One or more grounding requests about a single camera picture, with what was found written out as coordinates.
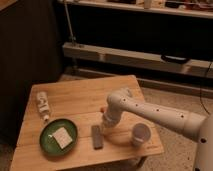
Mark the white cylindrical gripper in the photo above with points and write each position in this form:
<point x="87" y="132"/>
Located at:
<point x="109" y="123"/>

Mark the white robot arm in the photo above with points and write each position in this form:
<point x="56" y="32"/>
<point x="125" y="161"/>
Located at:
<point x="198" y="128"/>

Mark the small orange object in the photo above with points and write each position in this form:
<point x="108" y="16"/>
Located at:
<point x="103" y="109"/>

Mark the white square sponge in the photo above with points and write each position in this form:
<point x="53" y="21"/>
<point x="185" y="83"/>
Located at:
<point x="62" y="137"/>

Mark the wooden table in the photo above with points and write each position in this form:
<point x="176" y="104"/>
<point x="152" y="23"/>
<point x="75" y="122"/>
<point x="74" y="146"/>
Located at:
<point x="80" y="101"/>

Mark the green round plate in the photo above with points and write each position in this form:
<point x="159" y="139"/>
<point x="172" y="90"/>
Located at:
<point x="47" y="142"/>

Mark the white lying bottle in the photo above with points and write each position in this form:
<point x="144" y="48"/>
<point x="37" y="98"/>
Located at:
<point x="43" y="105"/>

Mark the metal stand pole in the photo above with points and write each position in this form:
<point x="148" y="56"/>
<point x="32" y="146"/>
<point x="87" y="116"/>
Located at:
<point x="72" y="37"/>

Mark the wooden shelf unit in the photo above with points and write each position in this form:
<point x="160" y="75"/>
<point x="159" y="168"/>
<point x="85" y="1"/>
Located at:
<point x="129" y="39"/>

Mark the black handle on shelf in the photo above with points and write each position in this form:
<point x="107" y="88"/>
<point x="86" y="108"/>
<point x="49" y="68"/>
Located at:
<point x="174" y="59"/>

